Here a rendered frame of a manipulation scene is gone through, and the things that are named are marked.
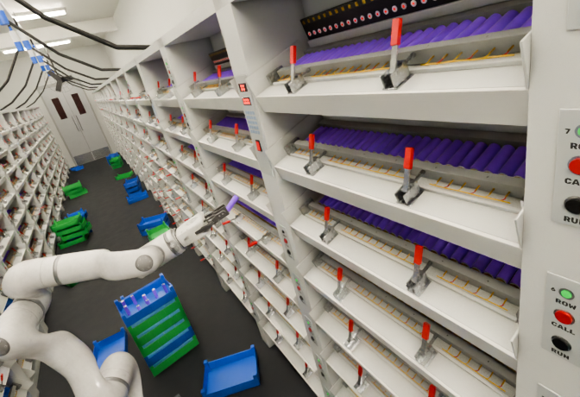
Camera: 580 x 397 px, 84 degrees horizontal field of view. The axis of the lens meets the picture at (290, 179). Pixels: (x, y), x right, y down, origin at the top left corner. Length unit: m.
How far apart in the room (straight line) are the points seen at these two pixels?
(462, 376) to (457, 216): 0.38
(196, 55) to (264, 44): 0.70
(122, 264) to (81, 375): 0.47
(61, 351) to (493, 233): 1.24
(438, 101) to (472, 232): 0.18
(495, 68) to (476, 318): 0.39
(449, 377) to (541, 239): 0.42
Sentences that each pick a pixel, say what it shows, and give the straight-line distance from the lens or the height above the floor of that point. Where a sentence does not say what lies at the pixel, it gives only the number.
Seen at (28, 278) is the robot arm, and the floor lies 1.17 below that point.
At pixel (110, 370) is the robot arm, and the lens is 1.46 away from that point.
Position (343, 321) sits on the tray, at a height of 0.76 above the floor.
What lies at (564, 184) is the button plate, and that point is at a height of 1.41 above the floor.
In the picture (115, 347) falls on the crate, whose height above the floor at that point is 0.00.
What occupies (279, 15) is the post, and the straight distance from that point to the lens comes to 0.91.
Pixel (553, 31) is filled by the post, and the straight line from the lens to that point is 0.39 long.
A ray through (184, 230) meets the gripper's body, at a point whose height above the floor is 1.16.
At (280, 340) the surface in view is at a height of 0.18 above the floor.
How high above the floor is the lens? 1.59
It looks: 21 degrees down
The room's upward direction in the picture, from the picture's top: 14 degrees counter-clockwise
